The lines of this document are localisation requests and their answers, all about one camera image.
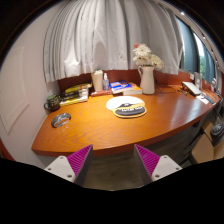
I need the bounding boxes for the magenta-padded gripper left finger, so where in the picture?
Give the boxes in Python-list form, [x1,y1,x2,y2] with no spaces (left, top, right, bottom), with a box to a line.
[43,144,94,187]

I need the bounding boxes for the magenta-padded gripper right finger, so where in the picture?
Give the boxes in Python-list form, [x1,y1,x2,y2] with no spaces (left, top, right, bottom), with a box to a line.
[133,143,183,186]

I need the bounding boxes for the grey and black computer mouse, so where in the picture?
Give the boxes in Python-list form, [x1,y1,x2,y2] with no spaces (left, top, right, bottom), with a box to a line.
[50,112,72,129]

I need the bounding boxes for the white black yellow mouse pad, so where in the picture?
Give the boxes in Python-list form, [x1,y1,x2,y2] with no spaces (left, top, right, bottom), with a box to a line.
[105,95,148,119]

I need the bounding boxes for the beige chair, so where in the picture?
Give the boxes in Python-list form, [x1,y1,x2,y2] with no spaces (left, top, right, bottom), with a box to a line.
[189,121,224,165]

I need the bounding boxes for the black mug with green inside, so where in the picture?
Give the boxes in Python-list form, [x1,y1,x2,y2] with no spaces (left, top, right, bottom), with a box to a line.
[43,94,61,112]

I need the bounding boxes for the white book with yellow spine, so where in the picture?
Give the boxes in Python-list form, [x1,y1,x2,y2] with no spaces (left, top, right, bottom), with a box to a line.
[59,95,90,107]

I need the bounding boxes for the yellow and black book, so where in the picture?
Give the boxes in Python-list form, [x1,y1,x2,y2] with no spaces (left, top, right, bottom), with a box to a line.
[64,83,93,95]

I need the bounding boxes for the orange book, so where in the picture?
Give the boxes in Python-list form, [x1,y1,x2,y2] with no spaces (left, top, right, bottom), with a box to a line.
[123,82,143,96]

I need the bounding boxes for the white laptop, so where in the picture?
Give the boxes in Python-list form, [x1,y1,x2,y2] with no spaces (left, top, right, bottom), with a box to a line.
[181,80,203,97]

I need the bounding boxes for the dark red book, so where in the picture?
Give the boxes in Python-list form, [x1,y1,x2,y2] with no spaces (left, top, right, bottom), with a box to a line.
[89,89,114,98]

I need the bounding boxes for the white jug vase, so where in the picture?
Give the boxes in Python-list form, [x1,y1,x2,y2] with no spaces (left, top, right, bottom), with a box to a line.
[137,65,156,95]

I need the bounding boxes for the blue book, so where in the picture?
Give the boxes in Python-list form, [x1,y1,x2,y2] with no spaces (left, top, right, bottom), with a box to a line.
[109,80,134,95]

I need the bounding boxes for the beige lidded tumbler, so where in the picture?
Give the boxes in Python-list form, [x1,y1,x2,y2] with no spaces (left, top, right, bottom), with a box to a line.
[91,69,105,92]

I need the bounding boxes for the clear spray bottle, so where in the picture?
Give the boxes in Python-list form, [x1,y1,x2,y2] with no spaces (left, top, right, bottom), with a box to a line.
[102,72,110,92]

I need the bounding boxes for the white and pink flowers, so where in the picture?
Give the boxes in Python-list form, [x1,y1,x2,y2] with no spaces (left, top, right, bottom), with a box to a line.
[132,43,165,70]

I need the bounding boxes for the dark glass window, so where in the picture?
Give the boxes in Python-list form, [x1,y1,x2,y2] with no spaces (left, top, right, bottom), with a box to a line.
[176,16,218,84]

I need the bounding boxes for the white pleated curtain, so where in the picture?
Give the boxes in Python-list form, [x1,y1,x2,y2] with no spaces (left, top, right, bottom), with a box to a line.
[43,0,184,84]

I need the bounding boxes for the black cable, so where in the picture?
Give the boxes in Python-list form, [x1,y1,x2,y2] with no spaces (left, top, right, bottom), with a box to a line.
[154,84,178,95]

